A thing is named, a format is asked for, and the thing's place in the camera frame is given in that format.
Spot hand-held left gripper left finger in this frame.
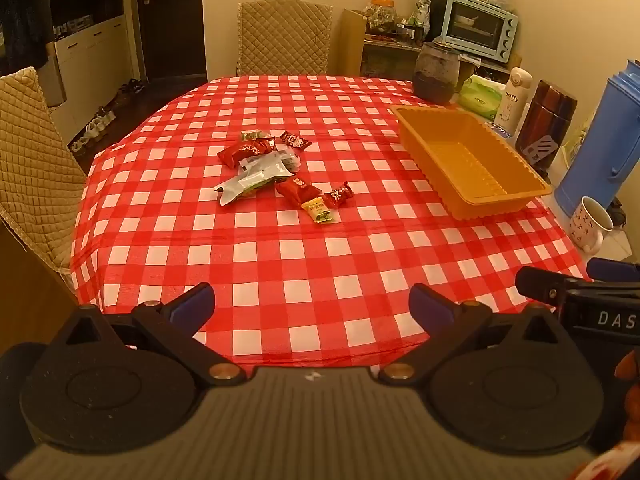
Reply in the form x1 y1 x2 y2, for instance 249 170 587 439
55 282 247 387

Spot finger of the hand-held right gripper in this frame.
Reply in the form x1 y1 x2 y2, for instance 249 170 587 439
515 266 640 307
586 257 640 283

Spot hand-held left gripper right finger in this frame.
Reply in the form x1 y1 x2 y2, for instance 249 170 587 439
378 283 576 387

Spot yellow plastic tray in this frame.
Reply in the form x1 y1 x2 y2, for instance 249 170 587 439
390 105 553 221

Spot small red twisted candy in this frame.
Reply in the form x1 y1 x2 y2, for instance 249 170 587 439
326 181 354 207

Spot yellow green snack packet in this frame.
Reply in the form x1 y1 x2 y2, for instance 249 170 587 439
301 198 334 224

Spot red snack packet white label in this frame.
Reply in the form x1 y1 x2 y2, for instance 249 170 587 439
276 176 324 209

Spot large shiny red snack packet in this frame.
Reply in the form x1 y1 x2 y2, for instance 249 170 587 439
218 139 275 169

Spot clear seaweed snack packet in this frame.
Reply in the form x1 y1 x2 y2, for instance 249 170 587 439
239 150 302 177

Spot red twisted candy white print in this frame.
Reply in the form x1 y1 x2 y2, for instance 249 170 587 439
279 131 312 151

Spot person's right hand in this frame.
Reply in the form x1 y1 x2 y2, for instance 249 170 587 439
617 350 640 413

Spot white printed mug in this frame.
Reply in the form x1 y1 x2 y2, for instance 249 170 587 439
567 196 615 255

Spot red checkered tablecloth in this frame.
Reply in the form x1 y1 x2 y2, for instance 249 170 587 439
70 74 593 368

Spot blue thermos jug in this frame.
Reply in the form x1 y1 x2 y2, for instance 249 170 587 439
555 59 640 216

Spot yellow green flower bag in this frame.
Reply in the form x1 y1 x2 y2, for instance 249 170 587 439
560 120 591 166

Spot grey phone stand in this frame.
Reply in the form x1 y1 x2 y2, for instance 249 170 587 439
520 134 558 168

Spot red printed clothing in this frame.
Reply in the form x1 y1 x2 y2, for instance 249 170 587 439
572 442 640 480

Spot brown metal thermos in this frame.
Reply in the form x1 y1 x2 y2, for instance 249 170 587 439
515 79 578 168

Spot white rabbit print bottle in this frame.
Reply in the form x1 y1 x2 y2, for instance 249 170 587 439
497 66 533 128

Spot green tissue pack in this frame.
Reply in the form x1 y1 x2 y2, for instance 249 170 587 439
458 75 504 122

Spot row of shoes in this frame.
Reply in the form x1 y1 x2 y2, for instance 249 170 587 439
70 77 146 153

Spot beige quilted chair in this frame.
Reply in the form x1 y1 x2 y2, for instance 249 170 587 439
236 0 334 77
0 66 88 276

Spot glass jar dark contents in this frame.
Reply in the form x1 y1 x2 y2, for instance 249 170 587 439
412 41 460 106

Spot light blue toaster oven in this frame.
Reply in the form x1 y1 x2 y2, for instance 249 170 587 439
440 0 519 62

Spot white cabinet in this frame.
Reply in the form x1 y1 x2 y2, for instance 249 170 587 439
47 0 146 136

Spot wooden shelf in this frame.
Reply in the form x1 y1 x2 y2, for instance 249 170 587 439
341 8 523 81

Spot beige quilted chair back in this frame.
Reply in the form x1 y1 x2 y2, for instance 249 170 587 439
236 0 334 77

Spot dark door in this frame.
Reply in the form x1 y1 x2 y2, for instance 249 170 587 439
135 0 208 83

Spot plastic jar orange lid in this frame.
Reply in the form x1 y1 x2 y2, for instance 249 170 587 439
362 0 398 36

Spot dark hanging cloth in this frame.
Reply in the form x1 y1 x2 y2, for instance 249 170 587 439
0 0 53 78

